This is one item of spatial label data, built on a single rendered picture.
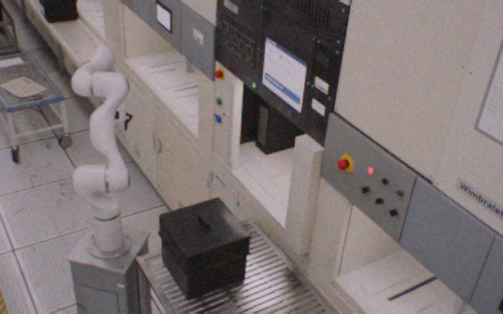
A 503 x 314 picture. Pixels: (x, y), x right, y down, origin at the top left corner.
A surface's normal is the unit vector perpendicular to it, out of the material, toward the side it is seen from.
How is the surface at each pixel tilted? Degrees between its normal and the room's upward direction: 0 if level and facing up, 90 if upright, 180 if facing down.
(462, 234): 90
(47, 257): 0
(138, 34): 90
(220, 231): 0
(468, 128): 90
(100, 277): 90
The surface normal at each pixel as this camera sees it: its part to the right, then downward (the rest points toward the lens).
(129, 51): 0.52, 0.50
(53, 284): 0.06, -0.83
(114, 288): -0.24, 0.53
